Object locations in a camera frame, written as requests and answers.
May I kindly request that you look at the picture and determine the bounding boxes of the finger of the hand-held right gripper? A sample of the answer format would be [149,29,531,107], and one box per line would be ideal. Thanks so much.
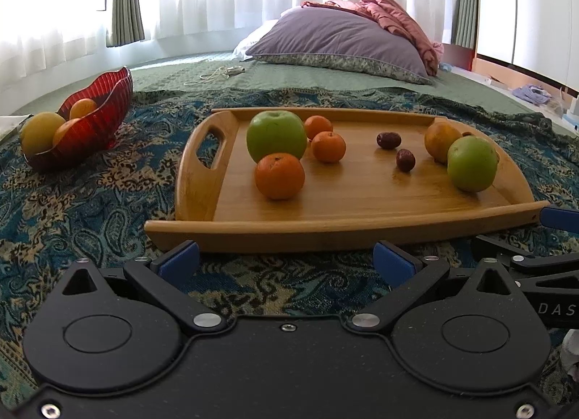
[540,204,579,235]
[472,234,579,275]

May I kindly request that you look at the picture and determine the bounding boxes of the yellow fruit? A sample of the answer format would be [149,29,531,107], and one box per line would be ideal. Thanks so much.
[20,112,68,157]

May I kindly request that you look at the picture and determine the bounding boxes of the pink quilt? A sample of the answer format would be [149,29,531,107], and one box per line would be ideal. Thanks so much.
[300,0,445,76]

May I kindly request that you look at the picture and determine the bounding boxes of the blue patterned blanket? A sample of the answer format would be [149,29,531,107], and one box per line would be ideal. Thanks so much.
[0,86,579,402]

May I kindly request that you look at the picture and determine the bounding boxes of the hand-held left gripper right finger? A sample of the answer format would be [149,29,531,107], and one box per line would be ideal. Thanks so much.
[346,240,521,336]

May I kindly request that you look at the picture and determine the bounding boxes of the yellowish orange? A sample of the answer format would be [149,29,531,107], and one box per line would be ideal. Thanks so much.
[424,121,464,163]

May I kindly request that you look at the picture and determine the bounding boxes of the wooden tray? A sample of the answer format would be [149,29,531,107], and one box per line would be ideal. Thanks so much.
[144,108,550,254]

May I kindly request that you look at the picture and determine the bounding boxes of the purple pillow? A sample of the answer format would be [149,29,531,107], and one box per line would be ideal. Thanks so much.
[246,7,434,86]

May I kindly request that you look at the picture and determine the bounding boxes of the red glass bowl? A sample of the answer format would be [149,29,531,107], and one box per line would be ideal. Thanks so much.
[25,67,135,172]

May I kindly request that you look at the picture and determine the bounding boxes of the white cable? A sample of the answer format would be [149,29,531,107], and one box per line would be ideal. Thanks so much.
[183,65,245,87]

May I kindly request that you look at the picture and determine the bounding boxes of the green bedspread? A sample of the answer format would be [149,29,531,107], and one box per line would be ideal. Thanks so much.
[13,51,571,135]

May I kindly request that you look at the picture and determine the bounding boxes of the white pillow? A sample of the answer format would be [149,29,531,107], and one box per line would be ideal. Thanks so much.
[232,19,279,62]

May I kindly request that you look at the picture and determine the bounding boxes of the mandarin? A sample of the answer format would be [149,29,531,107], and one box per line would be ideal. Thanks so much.
[303,115,334,140]
[254,152,306,201]
[311,130,347,163]

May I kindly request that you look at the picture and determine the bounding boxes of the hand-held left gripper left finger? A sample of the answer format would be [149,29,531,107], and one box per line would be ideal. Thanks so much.
[59,240,228,336]

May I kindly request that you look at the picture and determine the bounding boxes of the green apple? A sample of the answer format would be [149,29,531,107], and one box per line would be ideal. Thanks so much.
[246,110,308,163]
[447,135,499,193]

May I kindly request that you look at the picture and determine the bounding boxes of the wooden furniture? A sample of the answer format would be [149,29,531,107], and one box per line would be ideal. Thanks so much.
[441,41,579,99]

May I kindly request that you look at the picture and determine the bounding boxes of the lilac cloth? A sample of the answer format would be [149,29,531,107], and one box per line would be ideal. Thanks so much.
[512,83,553,106]

